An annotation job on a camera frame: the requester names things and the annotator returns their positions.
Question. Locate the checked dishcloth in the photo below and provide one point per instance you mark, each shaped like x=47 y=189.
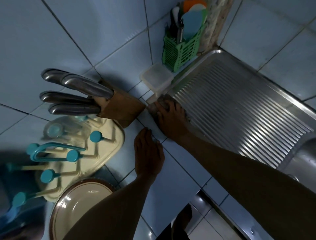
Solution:
x=154 y=107

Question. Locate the cream cup rack teal knobs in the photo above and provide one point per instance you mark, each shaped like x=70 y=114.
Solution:
x=108 y=143

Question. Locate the person's right foot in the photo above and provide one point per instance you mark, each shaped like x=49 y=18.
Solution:
x=182 y=218

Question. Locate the clear plastic container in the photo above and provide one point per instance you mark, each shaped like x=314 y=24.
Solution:
x=156 y=78

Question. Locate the white plastic spoon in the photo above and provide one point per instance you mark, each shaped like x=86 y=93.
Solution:
x=175 y=13

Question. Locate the round brown-rimmed plate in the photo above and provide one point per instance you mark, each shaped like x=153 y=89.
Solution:
x=74 y=205

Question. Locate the orange plastic utensil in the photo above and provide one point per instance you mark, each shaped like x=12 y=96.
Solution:
x=191 y=3

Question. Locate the person's black clothing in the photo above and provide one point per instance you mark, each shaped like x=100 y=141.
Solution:
x=163 y=235

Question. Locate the person's left forearm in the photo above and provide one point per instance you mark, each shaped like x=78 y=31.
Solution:
x=111 y=212

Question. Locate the green plastic scoop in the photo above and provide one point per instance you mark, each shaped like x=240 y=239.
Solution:
x=205 y=16

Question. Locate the green plastic basket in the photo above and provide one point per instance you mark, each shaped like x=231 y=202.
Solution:
x=180 y=55

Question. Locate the person's right forearm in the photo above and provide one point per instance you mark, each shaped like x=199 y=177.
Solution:
x=259 y=188

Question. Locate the person's right hand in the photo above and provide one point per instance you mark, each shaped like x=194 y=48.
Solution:
x=172 y=121

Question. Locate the light blue plastic scoop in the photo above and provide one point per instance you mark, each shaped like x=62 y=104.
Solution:
x=192 y=24

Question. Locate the person's left hand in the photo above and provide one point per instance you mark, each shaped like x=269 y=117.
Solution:
x=149 y=155

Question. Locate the clear glass cup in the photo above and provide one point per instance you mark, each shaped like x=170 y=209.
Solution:
x=80 y=118
x=53 y=130

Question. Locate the stainless steel sink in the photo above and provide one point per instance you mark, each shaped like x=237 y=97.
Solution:
x=234 y=106

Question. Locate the white plastic scoop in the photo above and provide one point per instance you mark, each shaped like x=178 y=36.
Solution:
x=198 y=7

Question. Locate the wooden knife block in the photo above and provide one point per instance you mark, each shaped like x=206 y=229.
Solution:
x=123 y=108

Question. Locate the knives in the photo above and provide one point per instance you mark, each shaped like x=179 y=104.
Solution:
x=180 y=32

